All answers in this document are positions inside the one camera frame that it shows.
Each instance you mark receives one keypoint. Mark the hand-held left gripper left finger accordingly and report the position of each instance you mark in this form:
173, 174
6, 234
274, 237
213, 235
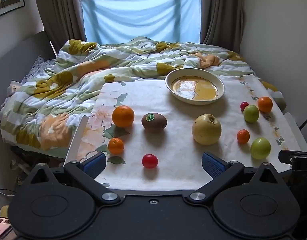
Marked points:
94, 166

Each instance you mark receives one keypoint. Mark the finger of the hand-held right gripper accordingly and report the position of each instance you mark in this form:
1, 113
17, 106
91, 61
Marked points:
284, 157

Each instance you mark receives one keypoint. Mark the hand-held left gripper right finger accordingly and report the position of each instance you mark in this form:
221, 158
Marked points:
213, 165

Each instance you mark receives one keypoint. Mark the green apple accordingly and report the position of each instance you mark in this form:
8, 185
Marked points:
260, 148
251, 114

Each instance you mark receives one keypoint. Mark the small mandarin orange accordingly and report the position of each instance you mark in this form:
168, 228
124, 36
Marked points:
116, 146
243, 136

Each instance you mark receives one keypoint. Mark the yellow apple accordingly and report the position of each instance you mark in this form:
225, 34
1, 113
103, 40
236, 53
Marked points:
206, 130

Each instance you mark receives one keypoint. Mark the red cherry tomato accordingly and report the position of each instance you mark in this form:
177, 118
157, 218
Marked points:
150, 161
243, 105

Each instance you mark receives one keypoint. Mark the medium orange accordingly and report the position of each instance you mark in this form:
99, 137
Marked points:
265, 104

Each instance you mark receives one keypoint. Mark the large orange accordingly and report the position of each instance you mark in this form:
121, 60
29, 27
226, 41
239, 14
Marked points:
123, 116

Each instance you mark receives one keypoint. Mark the brown kiwi with green sticker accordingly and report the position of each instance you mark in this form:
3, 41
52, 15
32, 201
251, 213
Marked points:
154, 123

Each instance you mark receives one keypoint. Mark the cream bowl with yellow inside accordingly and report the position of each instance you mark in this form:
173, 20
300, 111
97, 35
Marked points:
193, 90

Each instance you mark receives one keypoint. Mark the white floral tablecloth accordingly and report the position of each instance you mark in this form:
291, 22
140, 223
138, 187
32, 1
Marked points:
173, 135

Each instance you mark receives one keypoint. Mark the green yellow floral blanket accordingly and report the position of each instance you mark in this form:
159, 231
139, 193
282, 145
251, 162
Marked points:
68, 80

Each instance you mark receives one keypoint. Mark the pink box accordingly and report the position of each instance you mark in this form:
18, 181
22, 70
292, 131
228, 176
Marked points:
1, 226

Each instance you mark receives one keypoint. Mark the white packet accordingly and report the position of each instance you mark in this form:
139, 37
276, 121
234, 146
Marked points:
14, 87

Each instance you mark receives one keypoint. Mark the patterned grey pillow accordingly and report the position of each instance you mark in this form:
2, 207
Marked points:
37, 67

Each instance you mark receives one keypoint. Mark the grey bed headboard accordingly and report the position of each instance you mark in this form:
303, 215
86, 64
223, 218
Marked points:
16, 52

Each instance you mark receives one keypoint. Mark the grey brown curtain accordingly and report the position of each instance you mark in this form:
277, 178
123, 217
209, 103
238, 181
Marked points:
58, 12
221, 15

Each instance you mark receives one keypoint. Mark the light blue window cloth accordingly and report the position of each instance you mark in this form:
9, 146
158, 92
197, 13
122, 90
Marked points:
141, 17

